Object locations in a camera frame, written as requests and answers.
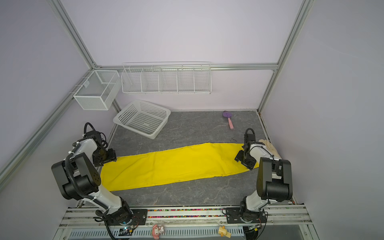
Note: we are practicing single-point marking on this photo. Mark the green circuit board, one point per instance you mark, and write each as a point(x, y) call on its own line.
point(125, 232)

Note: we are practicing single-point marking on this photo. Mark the yellow trousers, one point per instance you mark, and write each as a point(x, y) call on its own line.
point(184, 164)

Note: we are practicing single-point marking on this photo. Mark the long white wire shelf basket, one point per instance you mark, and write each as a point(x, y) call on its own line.
point(167, 78)

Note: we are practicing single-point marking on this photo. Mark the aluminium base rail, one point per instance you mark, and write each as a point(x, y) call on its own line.
point(186, 222)

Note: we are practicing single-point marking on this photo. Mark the white plastic laundry basket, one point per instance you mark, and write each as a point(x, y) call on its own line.
point(143, 118)

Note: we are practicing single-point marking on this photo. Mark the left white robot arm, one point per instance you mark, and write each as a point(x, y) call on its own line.
point(77, 177)

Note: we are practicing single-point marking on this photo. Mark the beige leather work glove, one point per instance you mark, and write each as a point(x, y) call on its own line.
point(271, 148)

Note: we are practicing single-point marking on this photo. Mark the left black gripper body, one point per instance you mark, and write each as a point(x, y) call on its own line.
point(101, 155)

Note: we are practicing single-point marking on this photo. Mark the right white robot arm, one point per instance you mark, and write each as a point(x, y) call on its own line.
point(274, 180)

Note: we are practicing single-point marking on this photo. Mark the yellow duck figure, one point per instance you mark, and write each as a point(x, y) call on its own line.
point(223, 232)

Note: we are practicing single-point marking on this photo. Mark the aluminium frame profile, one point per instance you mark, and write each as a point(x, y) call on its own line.
point(16, 162)

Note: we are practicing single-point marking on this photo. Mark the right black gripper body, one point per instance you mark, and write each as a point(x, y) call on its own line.
point(245, 160)

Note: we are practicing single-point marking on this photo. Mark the small white mesh wall basket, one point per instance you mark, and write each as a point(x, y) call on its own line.
point(99, 90)

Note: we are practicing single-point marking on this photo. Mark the purple pink toy spoon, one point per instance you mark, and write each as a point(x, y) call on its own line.
point(228, 115)

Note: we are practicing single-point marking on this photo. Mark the pink plush figure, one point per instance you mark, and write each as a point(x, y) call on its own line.
point(157, 231)

